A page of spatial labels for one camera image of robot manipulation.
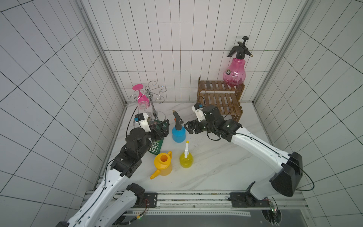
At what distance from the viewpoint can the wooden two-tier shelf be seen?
3.09 feet

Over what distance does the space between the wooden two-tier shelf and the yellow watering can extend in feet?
1.51

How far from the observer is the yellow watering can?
756 millimetres
